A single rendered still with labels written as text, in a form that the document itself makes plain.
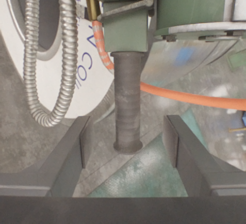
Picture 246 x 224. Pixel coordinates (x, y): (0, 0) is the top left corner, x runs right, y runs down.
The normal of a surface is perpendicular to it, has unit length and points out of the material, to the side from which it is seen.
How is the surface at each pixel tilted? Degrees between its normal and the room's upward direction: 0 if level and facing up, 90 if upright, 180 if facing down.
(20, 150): 0
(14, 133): 0
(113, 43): 58
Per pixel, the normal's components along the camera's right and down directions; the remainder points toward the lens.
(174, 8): -0.86, 0.15
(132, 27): -0.19, 0.27
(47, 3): 0.72, 0.14
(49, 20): 0.64, -0.18
